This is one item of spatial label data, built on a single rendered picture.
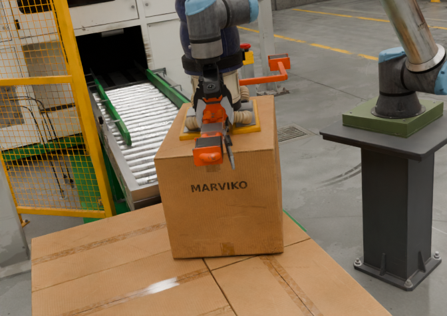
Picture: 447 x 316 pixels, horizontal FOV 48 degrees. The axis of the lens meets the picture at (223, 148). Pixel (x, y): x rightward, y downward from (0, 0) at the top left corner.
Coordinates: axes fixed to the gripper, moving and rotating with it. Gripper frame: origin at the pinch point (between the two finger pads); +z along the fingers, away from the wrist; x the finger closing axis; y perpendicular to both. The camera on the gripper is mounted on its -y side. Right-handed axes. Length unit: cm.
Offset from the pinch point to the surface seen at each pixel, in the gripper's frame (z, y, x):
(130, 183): 49, 72, 49
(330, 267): 54, -1, -32
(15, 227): 85, 105, 128
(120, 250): 55, 22, 44
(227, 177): 22.4, 9.5, -0.7
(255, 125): 11.2, 27.0, -12.0
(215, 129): -1.1, -7.5, -0.4
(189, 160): 15.1, 10.3, 11.1
